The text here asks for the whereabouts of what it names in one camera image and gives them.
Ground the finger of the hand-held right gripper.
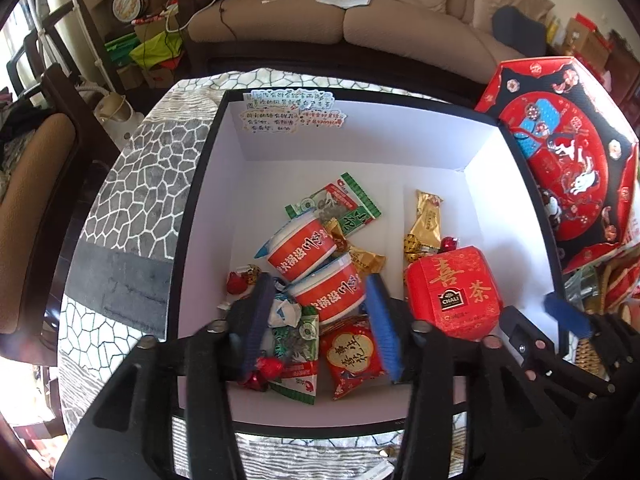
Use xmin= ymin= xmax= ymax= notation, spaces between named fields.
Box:
xmin=544 ymin=291 xmax=640 ymax=361
xmin=499 ymin=305 xmax=618 ymax=401

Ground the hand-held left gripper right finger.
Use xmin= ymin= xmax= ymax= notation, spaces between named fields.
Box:
xmin=364 ymin=274 xmax=581 ymax=480

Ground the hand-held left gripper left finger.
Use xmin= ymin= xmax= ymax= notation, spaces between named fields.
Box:
xmin=52 ymin=272 xmax=281 ymax=480

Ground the black storage box white inside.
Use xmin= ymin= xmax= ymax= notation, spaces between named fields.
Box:
xmin=165 ymin=87 xmax=571 ymax=436

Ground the white blue crumpled wrapper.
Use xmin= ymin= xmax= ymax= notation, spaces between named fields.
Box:
xmin=267 ymin=295 xmax=301 ymax=328

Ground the clear glass jar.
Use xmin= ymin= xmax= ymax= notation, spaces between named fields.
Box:
xmin=565 ymin=265 xmax=601 ymax=306

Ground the red snack packet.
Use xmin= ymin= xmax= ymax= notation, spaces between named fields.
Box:
xmin=319 ymin=322 xmax=388 ymax=401

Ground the wicker basket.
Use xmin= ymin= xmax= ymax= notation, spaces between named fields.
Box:
xmin=570 ymin=255 xmax=640 ymax=378

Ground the green seed packet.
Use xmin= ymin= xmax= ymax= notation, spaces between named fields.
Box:
xmin=285 ymin=172 xmax=382 ymax=238
xmin=260 ymin=305 xmax=321 ymax=406

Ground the red white snack cup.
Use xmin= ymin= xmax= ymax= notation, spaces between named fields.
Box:
xmin=254 ymin=215 xmax=339 ymax=283
xmin=287 ymin=252 xmax=368 ymax=326

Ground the gold crumpled wrapper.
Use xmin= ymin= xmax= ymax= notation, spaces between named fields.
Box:
xmin=325 ymin=217 xmax=387 ymax=276

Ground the red tea box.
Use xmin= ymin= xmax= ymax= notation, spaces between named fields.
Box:
xmin=404 ymin=245 xmax=503 ymax=341

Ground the gold candy packet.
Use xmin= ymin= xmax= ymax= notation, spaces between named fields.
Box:
xmin=404 ymin=190 xmax=445 ymax=263

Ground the red octagonal gift box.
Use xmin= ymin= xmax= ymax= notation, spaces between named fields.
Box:
xmin=474 ymin=56 xmax=640 ymax=276

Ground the cluster of handwritten stickers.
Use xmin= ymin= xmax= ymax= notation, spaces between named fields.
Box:
xmin=239 ymin=89 xmax=348 ymax=133

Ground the dark wooden cabinet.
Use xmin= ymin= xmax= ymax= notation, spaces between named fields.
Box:
xmin=607 ymin=30 xmax=640 ymax=111

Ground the wooden chair tan cushion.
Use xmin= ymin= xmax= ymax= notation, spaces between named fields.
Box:
xmin=0 ymin=62 xmax=108 ymax=366

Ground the brown red cardboard box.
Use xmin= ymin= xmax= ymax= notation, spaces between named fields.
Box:
xmin=565 ymin=12 xmax=613 ymax=68

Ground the yellow green bag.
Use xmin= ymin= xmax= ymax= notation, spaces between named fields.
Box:
xmin=129 ymin=30 xmax=183 ymax=68

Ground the dark blue cloth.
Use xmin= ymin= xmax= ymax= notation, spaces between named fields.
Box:
xmin=492 ymin=5 xmax=547 ymax=53

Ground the white pole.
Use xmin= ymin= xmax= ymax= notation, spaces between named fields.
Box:
xmin=60 ymin=0 xmax=126 ymax=96

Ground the pile of dark clothes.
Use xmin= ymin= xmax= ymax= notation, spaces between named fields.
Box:
xmin=0 ymin=90 xmax=46 ymax=186

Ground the beige sofa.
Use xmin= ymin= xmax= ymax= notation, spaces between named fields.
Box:
xmin=187 ymin=0 xmax=556 ymax=83

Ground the round cookie tin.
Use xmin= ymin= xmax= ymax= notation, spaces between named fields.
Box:
xmin=111 ymin=0 xmax=151 ymax=20

